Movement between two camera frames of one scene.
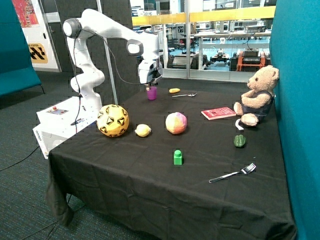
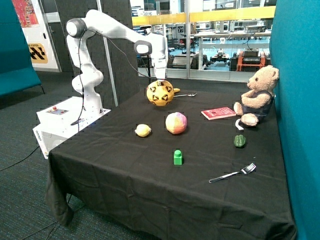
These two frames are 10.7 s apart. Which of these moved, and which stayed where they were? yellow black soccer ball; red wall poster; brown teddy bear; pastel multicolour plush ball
Moved: yellow black soccer ball
Stayed: brown teddy bear; pastel multicolour plush ball; red wall poster
